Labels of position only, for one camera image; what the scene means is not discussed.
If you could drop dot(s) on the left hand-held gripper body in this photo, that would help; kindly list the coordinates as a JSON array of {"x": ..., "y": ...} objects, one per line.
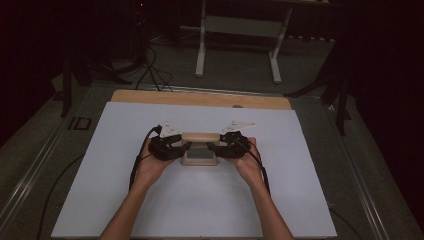
[{"x": 165, "y": 148}]

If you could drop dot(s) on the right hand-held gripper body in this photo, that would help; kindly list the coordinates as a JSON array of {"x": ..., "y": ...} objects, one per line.
[{"x": 233, "y": 146}]

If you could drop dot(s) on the wooden photo frame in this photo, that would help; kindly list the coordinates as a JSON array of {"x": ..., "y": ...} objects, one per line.
[{"x": 200, "y": 136}]

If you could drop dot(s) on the person's right hand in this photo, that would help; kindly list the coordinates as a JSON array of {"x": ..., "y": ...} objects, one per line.
[{"x": 251, "y": 166}]

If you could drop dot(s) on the person's left hand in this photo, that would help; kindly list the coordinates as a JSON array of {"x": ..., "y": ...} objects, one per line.
[{"x": 150, "y": 171}]

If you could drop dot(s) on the black tripod stand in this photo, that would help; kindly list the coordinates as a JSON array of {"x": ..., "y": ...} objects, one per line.
[
  {"x": 68, "y": 83},
  {"x": 341, "y": 100}
]

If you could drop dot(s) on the black rectangular floor bracket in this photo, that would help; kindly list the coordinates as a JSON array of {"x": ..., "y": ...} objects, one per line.
[{"x": 80, "y": 123}]

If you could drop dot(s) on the white metal desk frame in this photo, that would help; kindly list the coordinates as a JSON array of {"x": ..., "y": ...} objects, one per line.
[{"x": 238, "y": 26}]

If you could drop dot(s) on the metal floor rail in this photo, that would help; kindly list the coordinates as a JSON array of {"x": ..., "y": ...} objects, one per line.
[
  {"x": 360, "y": 173},
  {"x": 30, "y": 176}
]

